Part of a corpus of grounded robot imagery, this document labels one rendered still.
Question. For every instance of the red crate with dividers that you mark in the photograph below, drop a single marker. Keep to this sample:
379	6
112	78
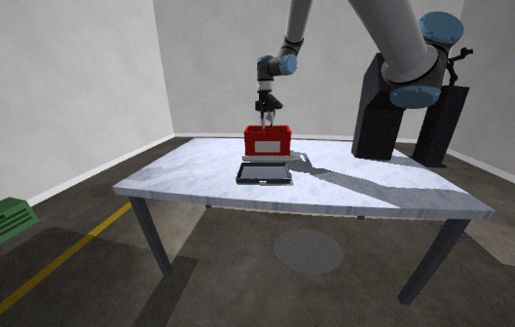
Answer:
267	142

